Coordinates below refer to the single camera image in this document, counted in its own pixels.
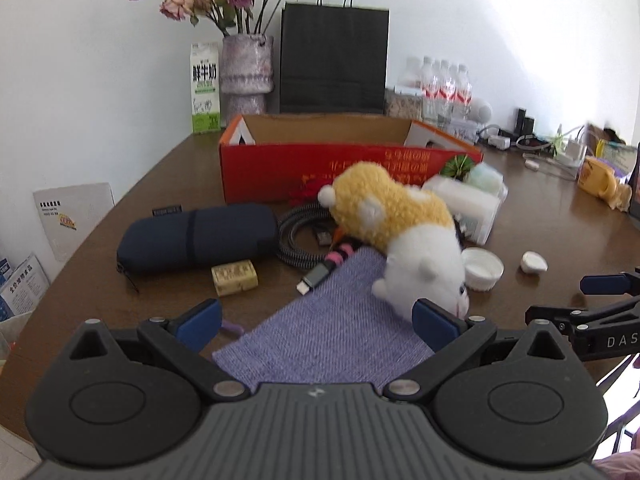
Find purple ceramic vase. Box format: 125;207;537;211
219;34;274;126

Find white green milk carton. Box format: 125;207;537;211
190;42;221;134

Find black paper bag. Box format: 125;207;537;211
279;0;390;115

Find navy zipper pouch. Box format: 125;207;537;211
116;204;279;280

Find yellow white plush hamster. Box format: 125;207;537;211
318;162;470;321

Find yellow tape dispenser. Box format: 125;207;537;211
578;156;632;212

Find white round speaker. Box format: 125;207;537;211
469;98;492;125

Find red orange cardboard box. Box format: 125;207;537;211
219;114;483;204

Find clear plastic storage box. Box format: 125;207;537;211
422;162;508;246

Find large white bottle cap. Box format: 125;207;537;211
461;247;504;292

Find green watermelon ornament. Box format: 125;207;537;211
439;155;475;181

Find clear jar of seeds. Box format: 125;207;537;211
384;87;423;120

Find small gold box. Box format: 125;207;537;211
212;260;259;297

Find pack of water bottles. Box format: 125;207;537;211
395;56;472;122

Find purple knitted cloth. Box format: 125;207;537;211
213;247;433;389

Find blue white brochures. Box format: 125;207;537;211
0;254;50;322

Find black braided usb cable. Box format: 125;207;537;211
275;201;367;297

